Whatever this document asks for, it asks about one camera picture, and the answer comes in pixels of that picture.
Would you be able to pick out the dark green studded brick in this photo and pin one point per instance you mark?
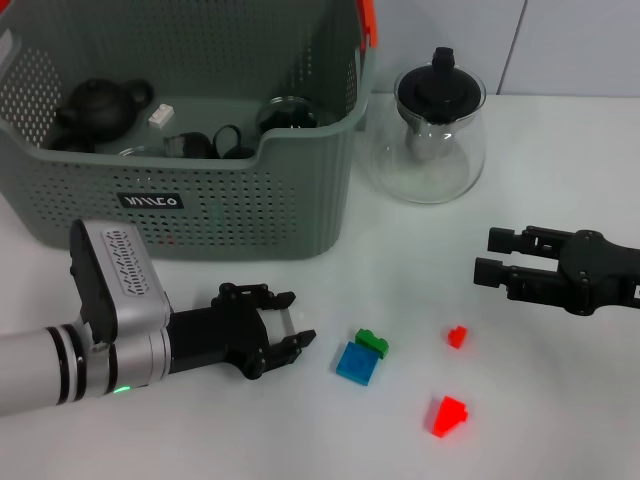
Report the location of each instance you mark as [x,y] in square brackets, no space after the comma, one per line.
[372,342]

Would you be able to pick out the blue square brick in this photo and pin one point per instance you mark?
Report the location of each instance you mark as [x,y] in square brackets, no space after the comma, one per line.
[356,364]

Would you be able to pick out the grey-green perforated storage bin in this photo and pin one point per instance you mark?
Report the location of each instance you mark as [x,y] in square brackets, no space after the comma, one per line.
[200,200]

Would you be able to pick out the white plate brick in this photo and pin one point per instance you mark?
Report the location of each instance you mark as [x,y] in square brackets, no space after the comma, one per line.
[161,116]

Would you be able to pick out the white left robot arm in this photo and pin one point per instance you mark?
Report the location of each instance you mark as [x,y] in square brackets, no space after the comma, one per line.
[40,370]

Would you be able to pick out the white tall brick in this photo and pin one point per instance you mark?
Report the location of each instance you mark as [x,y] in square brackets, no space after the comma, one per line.
[277,325]

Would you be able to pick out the steel tea strainer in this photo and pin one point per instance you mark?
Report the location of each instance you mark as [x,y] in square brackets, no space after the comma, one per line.
[425,142]

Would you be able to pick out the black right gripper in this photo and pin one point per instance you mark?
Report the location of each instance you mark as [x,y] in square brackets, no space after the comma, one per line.
[595,272]

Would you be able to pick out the clear glass teapot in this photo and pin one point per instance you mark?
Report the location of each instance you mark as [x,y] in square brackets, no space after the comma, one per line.
[430,180]

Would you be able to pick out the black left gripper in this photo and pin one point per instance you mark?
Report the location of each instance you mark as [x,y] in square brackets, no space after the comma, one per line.
[215,335]

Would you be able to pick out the red slope brick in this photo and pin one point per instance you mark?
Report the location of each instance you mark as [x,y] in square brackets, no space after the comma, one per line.
[447,417]

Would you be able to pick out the black teapot lid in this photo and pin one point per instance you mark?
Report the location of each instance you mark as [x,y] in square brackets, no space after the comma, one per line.
[440,92]

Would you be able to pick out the grey left wrist camera housing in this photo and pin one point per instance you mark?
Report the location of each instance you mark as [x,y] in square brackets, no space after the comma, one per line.
[120,280]

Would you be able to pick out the black clay teapot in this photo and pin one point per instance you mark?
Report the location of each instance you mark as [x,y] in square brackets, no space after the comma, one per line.
[100,107]

